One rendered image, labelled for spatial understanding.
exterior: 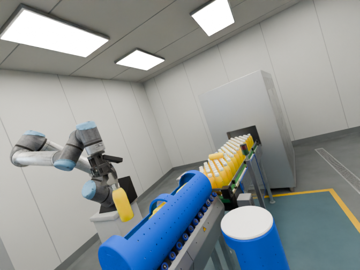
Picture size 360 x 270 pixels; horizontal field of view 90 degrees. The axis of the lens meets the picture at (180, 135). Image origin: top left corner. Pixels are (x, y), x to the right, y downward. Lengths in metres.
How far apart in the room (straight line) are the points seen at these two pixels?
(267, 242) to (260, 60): 4.98
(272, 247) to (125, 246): 0.70
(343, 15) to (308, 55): 0.97
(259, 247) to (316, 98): 4.96
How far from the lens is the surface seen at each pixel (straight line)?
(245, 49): 5.69
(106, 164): 1.00
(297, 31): 5.79
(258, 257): 1.10
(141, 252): 1.01
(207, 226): 1.49
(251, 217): 1.15
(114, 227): 1.84
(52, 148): 1.62
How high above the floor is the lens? 1.67
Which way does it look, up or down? 4 degrees down
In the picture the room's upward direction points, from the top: 19 degrees counter-clockwise
